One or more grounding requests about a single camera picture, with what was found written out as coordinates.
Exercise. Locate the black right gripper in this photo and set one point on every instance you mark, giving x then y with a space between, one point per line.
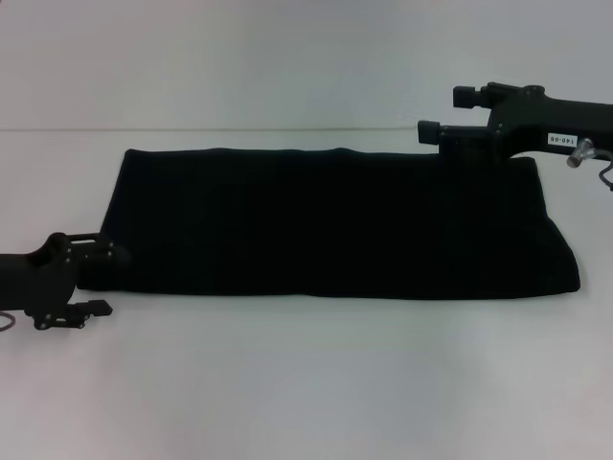
546 124

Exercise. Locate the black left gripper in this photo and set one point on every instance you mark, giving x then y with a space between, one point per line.
38 282

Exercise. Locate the black shirt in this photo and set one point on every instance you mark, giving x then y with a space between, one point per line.
335 225

